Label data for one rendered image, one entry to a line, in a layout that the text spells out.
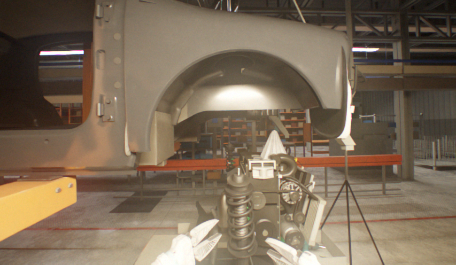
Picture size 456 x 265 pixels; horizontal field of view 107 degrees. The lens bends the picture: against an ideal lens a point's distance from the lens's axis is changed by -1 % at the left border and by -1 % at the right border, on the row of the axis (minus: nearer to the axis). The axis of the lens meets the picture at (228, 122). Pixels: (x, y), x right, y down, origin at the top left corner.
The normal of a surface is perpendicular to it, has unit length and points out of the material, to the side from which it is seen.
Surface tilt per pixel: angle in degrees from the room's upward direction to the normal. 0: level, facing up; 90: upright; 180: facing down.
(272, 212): 90
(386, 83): 90
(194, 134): 90
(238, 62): 93
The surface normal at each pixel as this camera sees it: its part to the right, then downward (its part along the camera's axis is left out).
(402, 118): -1.00, 0.02
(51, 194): 1.00, -0.02
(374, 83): 0.02, -0.02
